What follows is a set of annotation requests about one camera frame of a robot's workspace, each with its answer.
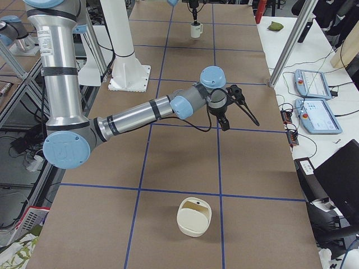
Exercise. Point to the lower teach pendant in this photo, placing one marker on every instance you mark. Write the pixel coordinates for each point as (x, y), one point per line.
(316, 116)

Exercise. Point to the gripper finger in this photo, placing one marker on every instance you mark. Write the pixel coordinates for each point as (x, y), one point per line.
(224, 123)
(244, 107)
(194, 19)

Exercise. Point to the cream plastic bin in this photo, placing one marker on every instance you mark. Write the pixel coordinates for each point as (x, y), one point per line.
(194, 216)

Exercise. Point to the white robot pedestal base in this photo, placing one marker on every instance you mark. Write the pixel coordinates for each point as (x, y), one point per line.
(128, 74)

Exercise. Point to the black laptop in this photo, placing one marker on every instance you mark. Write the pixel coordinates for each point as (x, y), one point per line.
(338, 176)

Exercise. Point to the upper teach pendant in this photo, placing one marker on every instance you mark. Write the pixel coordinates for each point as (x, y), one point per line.
(311, 84)

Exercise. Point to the aluminium frame post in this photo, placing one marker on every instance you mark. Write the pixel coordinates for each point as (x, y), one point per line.
(303, 17)

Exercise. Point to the white HOME mug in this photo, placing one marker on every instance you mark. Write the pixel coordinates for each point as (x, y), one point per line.
(196, 30)

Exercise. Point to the green cloth pouch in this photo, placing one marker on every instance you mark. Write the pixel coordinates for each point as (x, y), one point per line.
(275, 26)

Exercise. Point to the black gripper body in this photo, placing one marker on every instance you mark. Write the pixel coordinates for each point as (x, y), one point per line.
(193, 12)
(218, 112)

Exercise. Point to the teach pendant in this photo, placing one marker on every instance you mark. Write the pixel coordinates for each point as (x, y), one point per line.
(311, 84)
(316, 116)

